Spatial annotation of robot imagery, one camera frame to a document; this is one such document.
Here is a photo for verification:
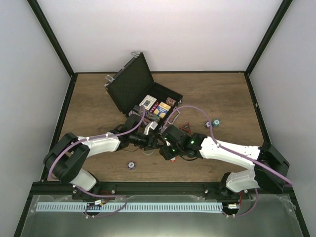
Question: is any white playing card deck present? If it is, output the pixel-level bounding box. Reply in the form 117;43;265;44
139;95;157;111

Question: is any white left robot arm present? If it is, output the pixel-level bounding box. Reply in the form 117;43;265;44
43;115;158;199

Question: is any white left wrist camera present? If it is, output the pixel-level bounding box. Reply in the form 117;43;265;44
143;121;158;135

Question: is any black poker set case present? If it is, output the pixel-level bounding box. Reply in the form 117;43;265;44
105;52;183;130

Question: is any mixed colour chip row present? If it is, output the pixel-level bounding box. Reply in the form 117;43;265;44
133;105;160;123

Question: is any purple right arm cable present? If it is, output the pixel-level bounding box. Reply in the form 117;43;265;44
167;105;293;218

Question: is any blue yellow card box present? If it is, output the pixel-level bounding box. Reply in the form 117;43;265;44
153;102;171;118

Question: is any black enclosure frame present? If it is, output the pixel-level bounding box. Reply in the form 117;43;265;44
14;0;310;237

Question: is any light blue slotted rail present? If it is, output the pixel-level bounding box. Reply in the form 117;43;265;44
36;202;223;213

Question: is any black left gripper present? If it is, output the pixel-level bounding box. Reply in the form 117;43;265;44
130;132;166;151

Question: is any blue orange chip row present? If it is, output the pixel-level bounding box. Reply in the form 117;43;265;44
128;111;141;119

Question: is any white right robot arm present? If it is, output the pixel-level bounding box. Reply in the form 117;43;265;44
159;125;290;199

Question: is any red black triangular button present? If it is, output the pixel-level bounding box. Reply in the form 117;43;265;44
179;122;191;133

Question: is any teal poker chip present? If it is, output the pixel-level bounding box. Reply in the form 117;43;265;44
212;119;221;127

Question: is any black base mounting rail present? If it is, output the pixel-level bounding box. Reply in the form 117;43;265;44
32;181;250;201

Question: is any red dice row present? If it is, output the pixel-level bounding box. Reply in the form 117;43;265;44
150;103;159;113

